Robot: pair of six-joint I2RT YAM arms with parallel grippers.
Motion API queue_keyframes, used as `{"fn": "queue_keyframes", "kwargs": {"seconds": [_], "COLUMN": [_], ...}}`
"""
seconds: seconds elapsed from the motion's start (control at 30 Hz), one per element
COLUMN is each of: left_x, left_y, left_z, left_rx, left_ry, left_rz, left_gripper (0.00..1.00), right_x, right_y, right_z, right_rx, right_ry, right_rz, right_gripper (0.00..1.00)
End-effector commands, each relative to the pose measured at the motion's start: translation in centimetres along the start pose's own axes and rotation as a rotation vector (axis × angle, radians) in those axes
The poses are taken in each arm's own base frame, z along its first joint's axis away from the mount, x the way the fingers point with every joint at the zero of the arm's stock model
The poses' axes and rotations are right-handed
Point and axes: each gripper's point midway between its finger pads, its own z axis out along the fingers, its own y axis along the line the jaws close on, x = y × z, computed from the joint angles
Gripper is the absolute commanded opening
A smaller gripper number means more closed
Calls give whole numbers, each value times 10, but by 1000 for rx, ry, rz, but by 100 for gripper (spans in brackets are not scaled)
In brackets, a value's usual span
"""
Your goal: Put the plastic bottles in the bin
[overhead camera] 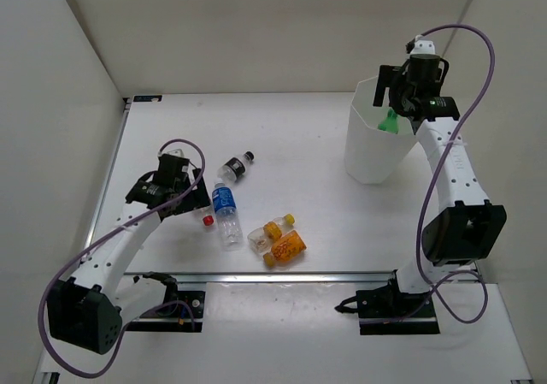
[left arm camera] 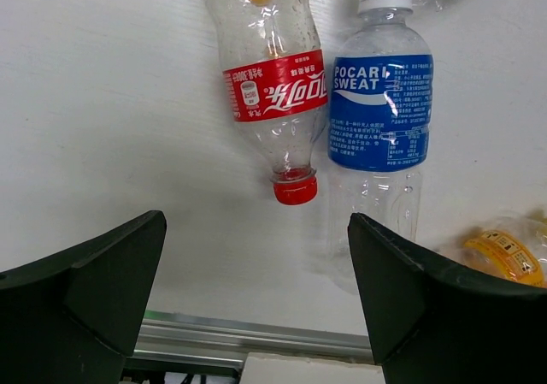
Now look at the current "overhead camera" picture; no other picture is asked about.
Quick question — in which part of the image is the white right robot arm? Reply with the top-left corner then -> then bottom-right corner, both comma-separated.
356,53 -> 507,325

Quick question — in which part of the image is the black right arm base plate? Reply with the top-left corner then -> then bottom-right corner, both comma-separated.
334,286 -> 440,336

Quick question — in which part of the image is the red label coke bottle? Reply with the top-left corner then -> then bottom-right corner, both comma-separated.
192,206 -> 215,232

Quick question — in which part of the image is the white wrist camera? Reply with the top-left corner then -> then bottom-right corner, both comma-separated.
162,148 -> 185,158
405,35 -> 436,56

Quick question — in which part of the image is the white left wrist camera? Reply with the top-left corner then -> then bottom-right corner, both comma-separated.
162,148 -> 185,158

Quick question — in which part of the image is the aluminium table edge rail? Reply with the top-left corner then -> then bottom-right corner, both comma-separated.
123,270 -> 482,286

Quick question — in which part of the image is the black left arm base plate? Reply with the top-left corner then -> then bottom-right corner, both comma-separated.
126,272 -> 206,333

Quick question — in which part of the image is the blue label water bottle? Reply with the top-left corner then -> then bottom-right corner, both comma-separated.
212,178 -> 243,250

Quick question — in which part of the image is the small dark table sticker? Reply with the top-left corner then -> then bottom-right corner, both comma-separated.
132,95 -> 162,103

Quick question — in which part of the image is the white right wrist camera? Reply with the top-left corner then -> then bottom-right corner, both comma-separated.
405,35 -> 436,56

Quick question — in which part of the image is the orange label juice bottle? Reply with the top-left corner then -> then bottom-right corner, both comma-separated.
262,230 -> 307,268

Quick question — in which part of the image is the black label clear bottle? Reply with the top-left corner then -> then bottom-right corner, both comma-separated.
217,151 -> 255,183

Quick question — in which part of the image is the clear bottle yellow cap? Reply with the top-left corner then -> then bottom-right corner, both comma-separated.
247,214 -> 295,254

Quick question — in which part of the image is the white octagonal bin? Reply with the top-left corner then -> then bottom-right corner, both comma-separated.
344,76 -> 417,185

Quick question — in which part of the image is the green plastic soda bottle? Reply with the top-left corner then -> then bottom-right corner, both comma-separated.
377,109 -> 399,134

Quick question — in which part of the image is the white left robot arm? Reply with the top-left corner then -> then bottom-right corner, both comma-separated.
46,150 -> 210,354

